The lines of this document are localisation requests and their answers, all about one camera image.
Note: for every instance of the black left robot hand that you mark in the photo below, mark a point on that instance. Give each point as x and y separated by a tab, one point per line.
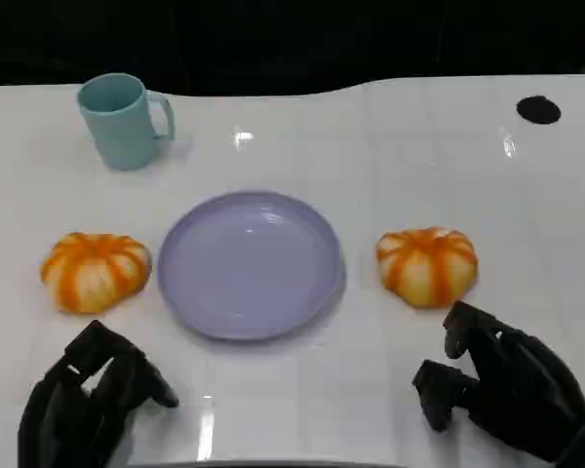
58	414

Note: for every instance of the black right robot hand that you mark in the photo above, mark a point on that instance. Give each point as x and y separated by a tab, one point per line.
521	390

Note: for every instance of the lilac plate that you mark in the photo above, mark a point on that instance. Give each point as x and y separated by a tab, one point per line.
251	265

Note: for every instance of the pale green mug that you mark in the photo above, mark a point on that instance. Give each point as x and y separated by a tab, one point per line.
119	131

